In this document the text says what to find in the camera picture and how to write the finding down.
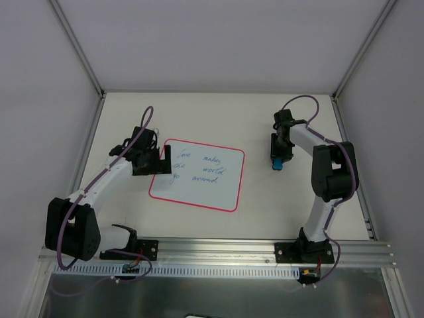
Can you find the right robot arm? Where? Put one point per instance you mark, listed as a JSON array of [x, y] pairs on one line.
[[334, 180]]

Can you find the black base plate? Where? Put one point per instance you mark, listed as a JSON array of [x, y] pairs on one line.
[[311, 253], [145, 247]]

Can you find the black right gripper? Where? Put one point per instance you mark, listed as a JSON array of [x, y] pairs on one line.
[[279, 156]]

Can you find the left aluminium frame post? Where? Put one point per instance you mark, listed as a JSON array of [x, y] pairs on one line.
[[70, 34]]

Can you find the white slotted cable duct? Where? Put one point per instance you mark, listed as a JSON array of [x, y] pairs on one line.
[[272, 272]]

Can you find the blue whiteboard eraser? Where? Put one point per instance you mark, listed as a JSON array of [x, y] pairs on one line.
[[277, 164]]

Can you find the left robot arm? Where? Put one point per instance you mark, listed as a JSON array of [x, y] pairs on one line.
[[72, 228]]

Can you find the aluminium mounting rail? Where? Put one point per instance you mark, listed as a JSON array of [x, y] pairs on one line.
[[246, 252]]

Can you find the pink framed whiteboard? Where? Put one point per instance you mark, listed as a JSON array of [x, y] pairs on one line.
[[203, 175]]

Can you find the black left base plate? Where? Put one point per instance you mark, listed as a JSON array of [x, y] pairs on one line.
[[145, 247]]

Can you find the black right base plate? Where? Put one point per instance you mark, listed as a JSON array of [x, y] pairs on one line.
[[311, 253]]

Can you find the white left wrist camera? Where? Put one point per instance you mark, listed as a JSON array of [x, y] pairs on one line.
[[156, 131]]

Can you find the aluminium frame post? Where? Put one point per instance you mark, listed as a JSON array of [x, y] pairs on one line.
[[365, 46], [70, 34]]

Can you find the right aluminium frame post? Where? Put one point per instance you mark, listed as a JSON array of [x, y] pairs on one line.
[[365, 46]]

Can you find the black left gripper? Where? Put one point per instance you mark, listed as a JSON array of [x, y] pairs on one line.
[[154, 169]]

